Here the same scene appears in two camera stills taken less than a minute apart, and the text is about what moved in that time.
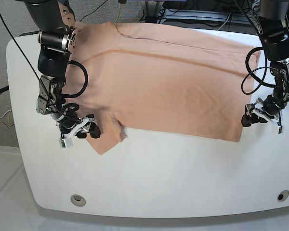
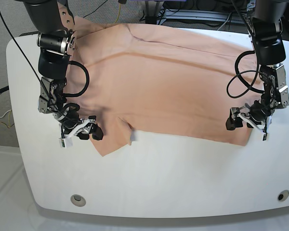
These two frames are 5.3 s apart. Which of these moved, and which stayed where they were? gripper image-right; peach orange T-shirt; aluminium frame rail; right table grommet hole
Moved: gripper image-right
Stayed: peach orange T-shirt; right table grommet hole; aluminium frame rail
